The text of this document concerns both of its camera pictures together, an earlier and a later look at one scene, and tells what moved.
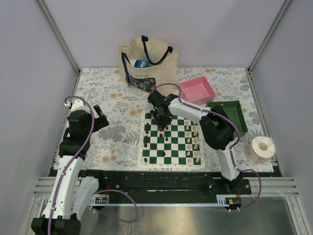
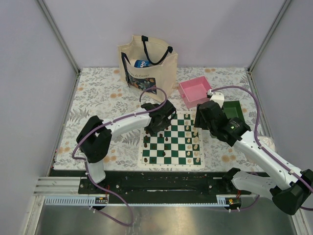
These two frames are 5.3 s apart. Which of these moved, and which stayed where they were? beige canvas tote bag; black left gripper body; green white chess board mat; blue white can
Moved: black left gripper body
Stayed: green white chess board mat; blue white can; beige canvas tote bag
